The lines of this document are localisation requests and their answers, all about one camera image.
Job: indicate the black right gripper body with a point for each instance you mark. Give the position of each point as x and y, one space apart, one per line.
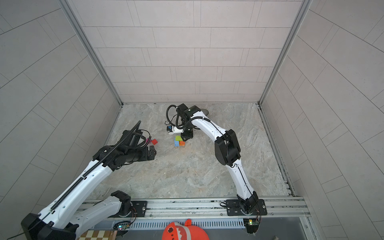
188 130

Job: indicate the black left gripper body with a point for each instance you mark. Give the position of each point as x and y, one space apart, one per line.
138 154

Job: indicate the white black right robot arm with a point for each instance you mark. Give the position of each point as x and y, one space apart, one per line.
228 154

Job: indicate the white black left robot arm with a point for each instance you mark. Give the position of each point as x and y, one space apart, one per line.
61 220

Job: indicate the red plush toy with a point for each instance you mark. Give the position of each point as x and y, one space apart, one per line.
177 231

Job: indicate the checkered chess board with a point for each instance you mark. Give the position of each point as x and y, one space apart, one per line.
98 235

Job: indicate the aluminium corner profile left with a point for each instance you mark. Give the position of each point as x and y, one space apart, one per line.
87 45

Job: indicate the aluminium corner profile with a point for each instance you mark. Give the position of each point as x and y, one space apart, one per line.
290 38
87 45

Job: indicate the aluminium corner profile right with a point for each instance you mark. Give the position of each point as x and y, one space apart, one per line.
290 38

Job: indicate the aluminium mounting rail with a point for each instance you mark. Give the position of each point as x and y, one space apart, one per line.
214 208

